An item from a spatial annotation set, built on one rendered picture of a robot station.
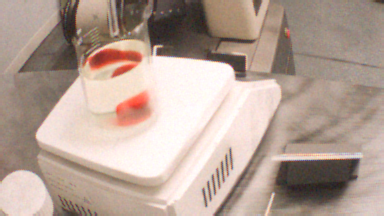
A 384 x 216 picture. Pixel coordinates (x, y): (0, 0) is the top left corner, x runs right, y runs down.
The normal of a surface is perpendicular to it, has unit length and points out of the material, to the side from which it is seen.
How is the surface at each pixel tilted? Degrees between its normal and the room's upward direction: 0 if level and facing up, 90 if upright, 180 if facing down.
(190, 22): 90
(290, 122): 0
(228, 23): 90
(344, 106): 0
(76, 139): 0
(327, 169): 90
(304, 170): 90
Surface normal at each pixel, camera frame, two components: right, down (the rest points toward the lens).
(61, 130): -0.14, -0.81
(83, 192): -0.42, 0.57
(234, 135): 0.90, 0.13
